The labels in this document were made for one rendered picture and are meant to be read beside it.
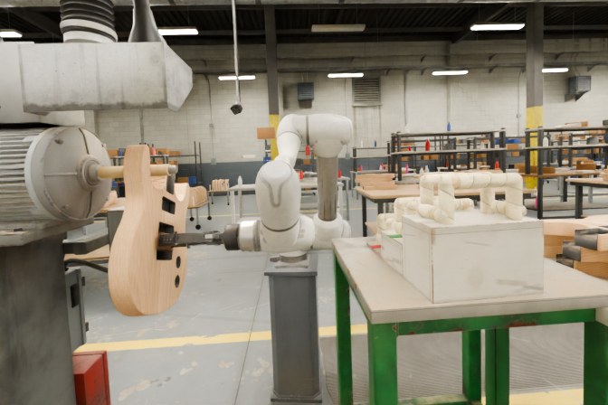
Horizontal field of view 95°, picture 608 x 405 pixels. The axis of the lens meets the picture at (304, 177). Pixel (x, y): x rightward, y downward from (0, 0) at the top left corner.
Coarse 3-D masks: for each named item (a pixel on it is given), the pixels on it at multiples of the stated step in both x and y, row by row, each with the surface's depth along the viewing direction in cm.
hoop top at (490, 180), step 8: (448, 176) 63; (456, 176) 63; (464, 176) 63; (472, 176) 63; (480, 176) 63; (488, 176) 63; (496, 176) 63; (504, 176) 63; (512, 176) 63; (520, 176) 64; (456, 184) 62; (464, 184) 62; (472, 184) 62; (480, 184) 63; (488, 184) 63; (496, 184) 63; (504, 184) 63; (512, 184) 64
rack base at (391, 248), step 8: (384, 232) 89; (392, 232) 88; (384, 240) 89; (392, 240) 82; (400, 240) 79; (384, 248) 89; (392, 248) 83; (400, 248) 77; (384, 256) 89; (392, 256) 83; (400, 256) 77; (392, 264) 83; (400, 264) 78; (400, 272) 78
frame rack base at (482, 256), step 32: (416, 224) 67; (480, 224) 62; (512, 224) 63; (416, 256) 68; (448, 256) 62; (480, 256) 62; (512, 256) 63; (416, 288) 69; (448, 288) 62; (480, 288) 63; (512, 288) 63
